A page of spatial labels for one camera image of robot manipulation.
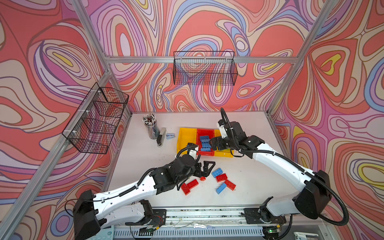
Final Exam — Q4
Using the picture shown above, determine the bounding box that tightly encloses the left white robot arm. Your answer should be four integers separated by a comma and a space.
73, 143, 216, 240

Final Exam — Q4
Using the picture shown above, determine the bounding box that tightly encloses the red brick centre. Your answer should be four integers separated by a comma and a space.
216, 174, 228, 183

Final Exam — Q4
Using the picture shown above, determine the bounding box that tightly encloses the red long brick bottom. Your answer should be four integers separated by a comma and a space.
181, 184, 191, 196

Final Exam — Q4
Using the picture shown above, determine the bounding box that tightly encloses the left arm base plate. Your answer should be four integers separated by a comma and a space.
131, 209, 167, 227

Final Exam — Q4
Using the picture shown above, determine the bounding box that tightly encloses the back wire basket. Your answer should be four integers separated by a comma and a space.
173, 50, 238, 86

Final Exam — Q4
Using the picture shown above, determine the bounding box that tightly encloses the white device bottom right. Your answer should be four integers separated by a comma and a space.
294, 232, 319, 240

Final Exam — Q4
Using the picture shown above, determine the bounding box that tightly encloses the grey stapler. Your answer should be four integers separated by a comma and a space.
157, 128, 167, 147

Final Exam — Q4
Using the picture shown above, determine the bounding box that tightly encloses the cup of pencils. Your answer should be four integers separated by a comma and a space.
143, 114, 160, 140

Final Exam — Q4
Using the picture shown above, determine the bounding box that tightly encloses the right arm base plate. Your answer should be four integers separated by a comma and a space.
242, 208, 287, 225

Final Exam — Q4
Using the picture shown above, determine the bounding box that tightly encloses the red studded brick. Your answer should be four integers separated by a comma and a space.
225, 180, 236, 191

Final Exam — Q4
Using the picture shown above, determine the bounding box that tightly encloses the red long brick diagonal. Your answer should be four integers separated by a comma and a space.
187, 179, 199, 190

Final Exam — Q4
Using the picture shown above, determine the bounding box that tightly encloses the calculator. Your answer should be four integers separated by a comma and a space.
95, 226, 115, 240

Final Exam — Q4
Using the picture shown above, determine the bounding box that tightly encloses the yellow bin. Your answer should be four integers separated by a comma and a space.
214, 130, 233, 158
177, 128, 197, 153

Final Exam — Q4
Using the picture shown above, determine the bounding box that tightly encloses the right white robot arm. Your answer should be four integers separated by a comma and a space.
210, 119, 350, 226

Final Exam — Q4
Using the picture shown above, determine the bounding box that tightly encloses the small blue stapler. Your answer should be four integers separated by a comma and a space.
166, 133, 175, 140

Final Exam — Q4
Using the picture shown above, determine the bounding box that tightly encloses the right yellow bin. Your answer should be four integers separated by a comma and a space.
214, 130, 233, 158

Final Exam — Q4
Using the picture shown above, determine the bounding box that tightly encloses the left wire basket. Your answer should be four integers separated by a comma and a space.
62, 83, 129, 155

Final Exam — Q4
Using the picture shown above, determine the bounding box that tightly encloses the red middle bin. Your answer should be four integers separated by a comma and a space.
196, 129, 215, 156

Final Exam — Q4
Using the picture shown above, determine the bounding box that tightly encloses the wire basket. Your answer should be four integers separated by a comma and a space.
62, 83, 129, 155
173, 50, 238, 86

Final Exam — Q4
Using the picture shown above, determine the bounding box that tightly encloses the left yellow bin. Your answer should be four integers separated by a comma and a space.
177, 128, 197, 153

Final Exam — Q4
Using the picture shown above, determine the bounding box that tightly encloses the blue brick bottom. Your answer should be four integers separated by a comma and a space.
216, 183, 227, 195

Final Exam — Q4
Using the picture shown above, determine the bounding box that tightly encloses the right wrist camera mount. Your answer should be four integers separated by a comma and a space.
217, 119, 228, 139

